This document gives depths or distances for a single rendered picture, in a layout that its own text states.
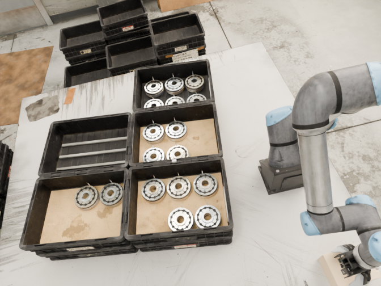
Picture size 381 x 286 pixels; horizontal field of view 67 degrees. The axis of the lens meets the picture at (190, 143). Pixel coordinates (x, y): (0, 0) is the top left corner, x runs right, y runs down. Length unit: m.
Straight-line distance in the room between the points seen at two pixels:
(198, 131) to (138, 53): 1.37
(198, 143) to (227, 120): 0.30
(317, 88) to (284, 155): 0.48
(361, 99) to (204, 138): 0.73
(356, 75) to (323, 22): 2.70
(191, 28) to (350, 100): 1.90
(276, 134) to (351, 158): 1.28
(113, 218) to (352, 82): 0.98
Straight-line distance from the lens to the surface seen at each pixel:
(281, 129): 1.20
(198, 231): 1.06
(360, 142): 2.53
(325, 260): 1.25
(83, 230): 1.30
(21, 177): 1.75
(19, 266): 1.55
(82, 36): 3.03
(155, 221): 1.21
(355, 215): 0.99
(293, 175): 1.27
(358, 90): 0.83
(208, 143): 1.33
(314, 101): 0.80
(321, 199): 0.92
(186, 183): 1.21
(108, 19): 2.89
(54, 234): 1.36
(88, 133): 1.54
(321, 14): 3.63
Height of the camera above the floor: 1.95
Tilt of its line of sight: 56 degrees down
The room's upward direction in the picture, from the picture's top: 12 degrees counter-clockwise
